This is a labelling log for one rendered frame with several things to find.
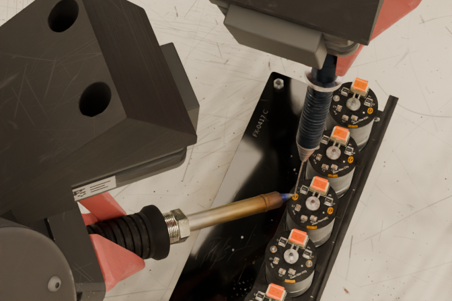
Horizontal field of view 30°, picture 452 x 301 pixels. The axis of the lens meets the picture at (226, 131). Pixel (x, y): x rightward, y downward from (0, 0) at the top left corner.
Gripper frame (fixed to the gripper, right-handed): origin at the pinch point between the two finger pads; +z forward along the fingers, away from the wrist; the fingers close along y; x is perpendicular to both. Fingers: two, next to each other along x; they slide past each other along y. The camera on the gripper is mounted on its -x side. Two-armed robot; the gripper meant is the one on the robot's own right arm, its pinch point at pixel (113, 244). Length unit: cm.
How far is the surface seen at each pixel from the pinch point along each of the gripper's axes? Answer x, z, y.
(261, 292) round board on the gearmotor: -3.0, 5.9, -3.7
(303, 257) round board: -5.2, 7.0, -2.9
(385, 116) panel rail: -11.1, 10.1, 2.0
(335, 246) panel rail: -6.6, 7.7, -3.0
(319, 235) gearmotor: -5.6, 9.3, -1.9
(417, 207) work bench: -9.2, 16.0, -1.7
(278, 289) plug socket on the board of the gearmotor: -4.0, 5.6, -4.0
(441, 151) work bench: -11.6, 17.3, 0.8
